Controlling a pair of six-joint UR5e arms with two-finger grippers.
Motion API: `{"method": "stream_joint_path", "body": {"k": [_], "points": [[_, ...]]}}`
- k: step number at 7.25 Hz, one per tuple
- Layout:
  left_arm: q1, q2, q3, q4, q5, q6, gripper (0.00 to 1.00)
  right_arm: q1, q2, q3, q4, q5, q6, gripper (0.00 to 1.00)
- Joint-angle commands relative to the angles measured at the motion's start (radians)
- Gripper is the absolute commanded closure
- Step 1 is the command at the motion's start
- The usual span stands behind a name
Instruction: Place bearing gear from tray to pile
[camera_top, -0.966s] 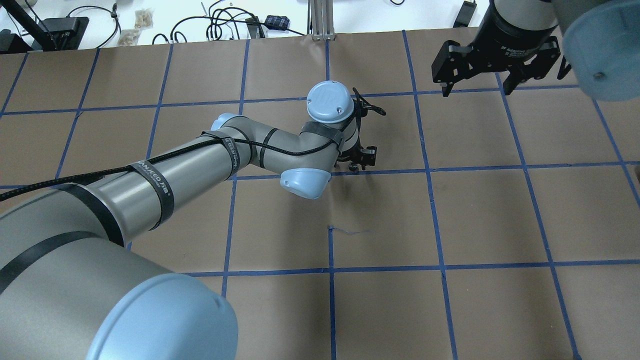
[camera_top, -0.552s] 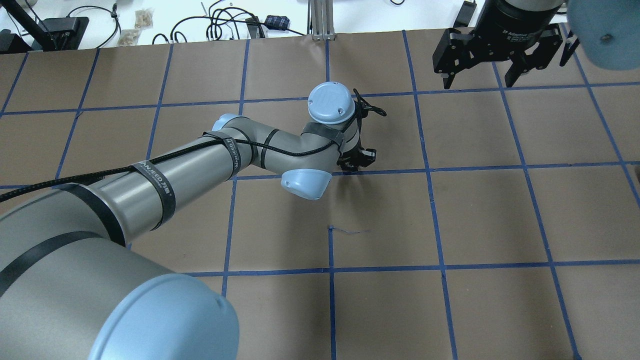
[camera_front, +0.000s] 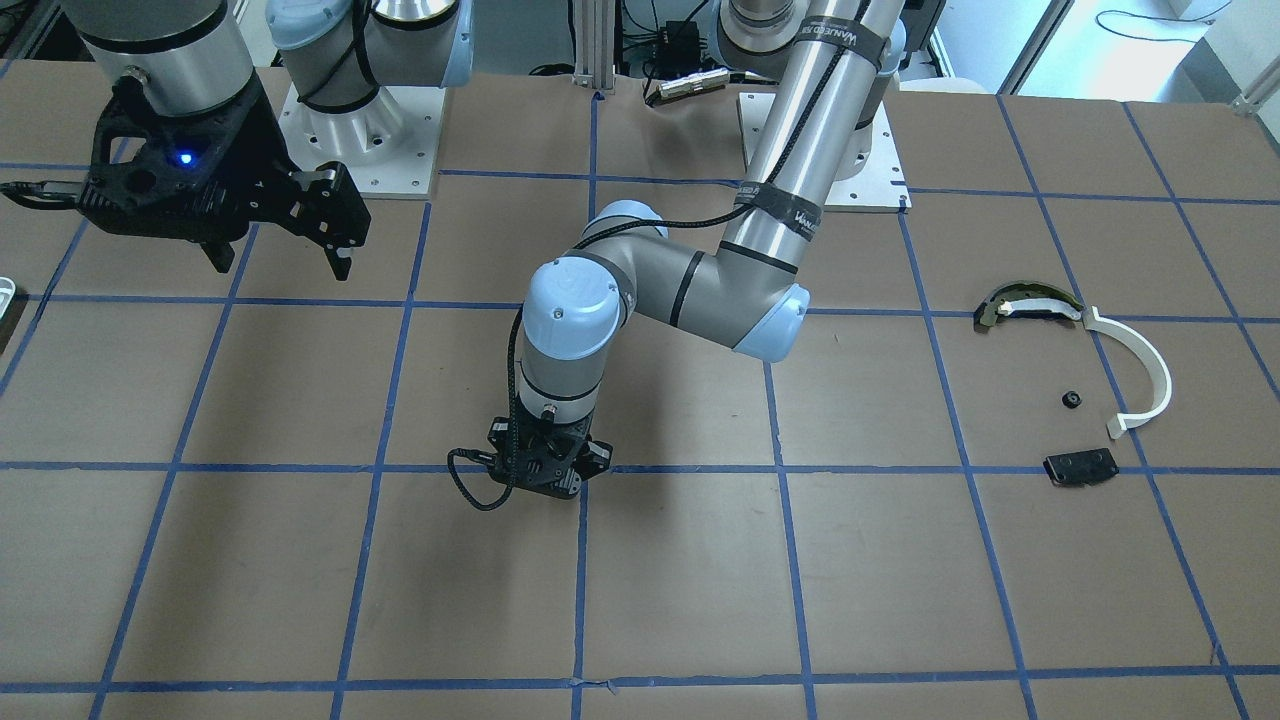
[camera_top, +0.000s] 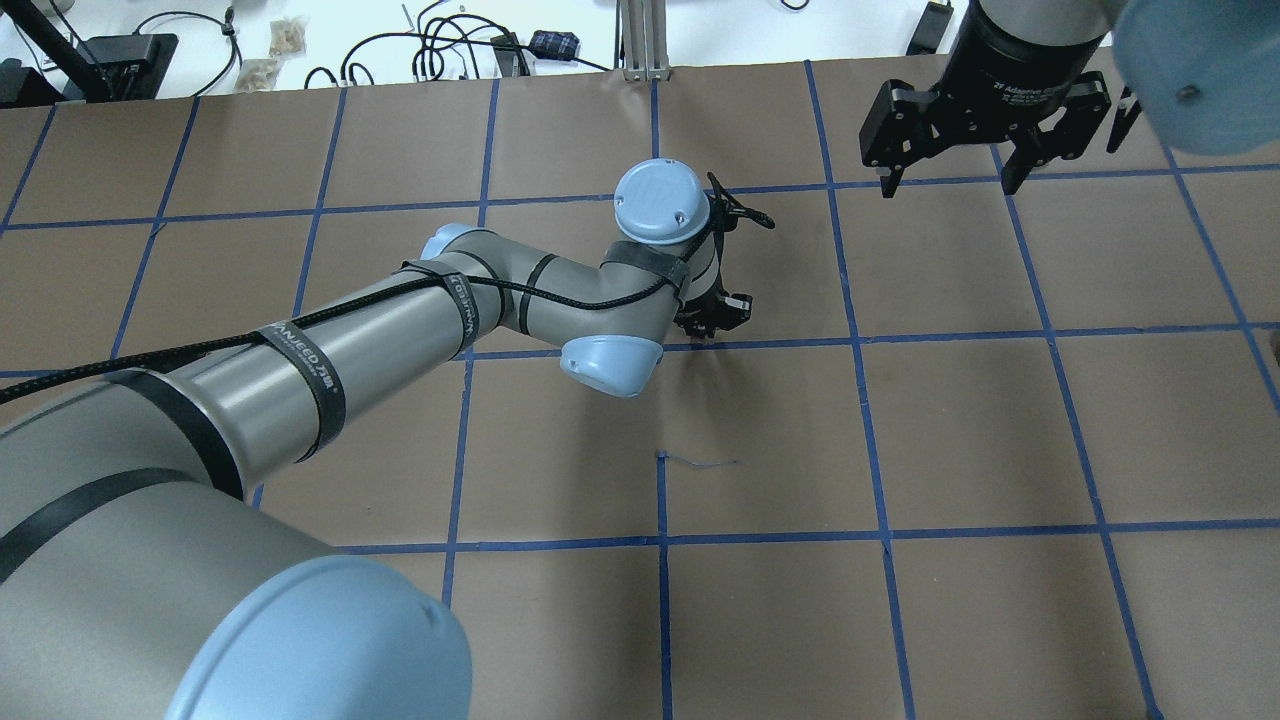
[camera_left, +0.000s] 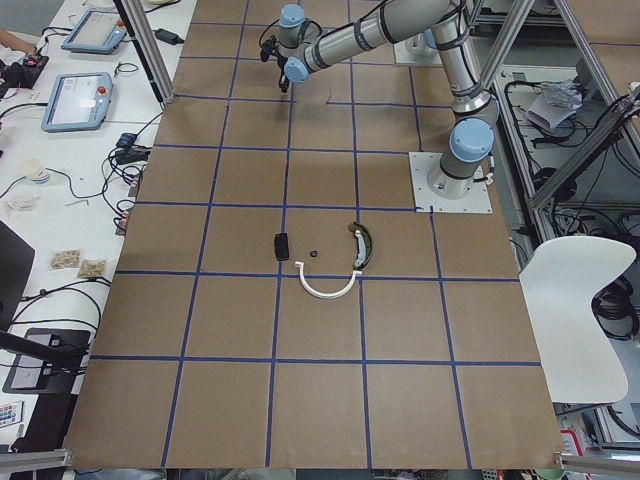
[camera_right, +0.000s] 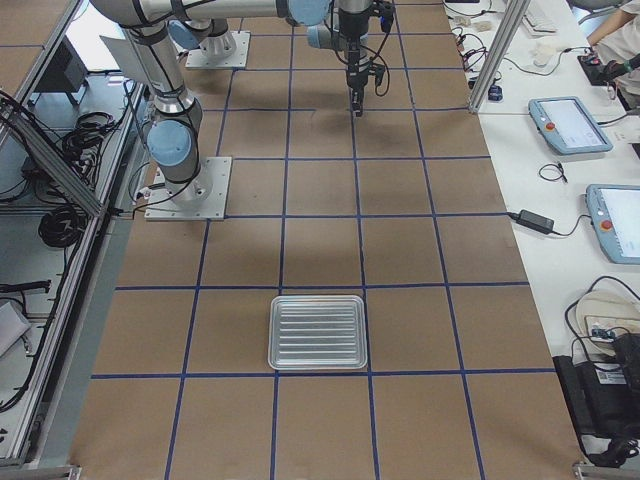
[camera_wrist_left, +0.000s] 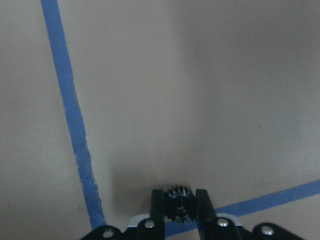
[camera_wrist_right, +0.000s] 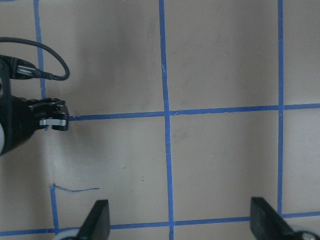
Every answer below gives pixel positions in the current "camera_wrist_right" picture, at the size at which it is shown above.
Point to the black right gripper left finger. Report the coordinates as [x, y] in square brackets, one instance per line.
[97, 224]

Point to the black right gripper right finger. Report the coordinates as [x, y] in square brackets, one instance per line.
[266, 224]

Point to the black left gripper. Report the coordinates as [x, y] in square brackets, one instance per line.
[21, 117]

